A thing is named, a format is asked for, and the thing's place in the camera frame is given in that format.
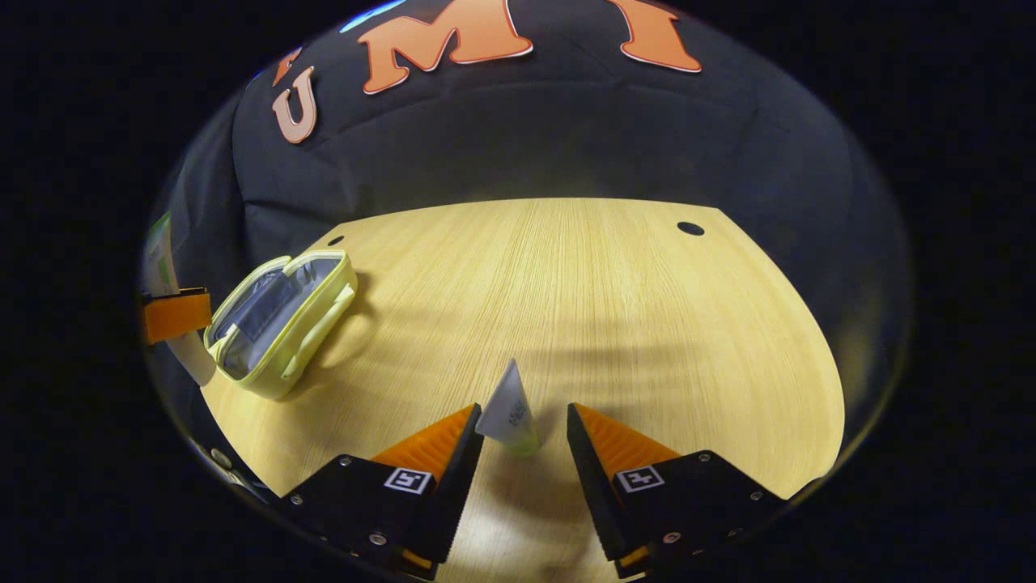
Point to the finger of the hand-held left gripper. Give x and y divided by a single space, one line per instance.
178 316

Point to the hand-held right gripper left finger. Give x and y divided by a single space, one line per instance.
453 494

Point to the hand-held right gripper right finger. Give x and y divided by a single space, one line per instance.
595 486

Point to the pale yellow suitcase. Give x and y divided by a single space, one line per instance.
275 324

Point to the black backdrop cloth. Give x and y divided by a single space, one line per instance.
566 138

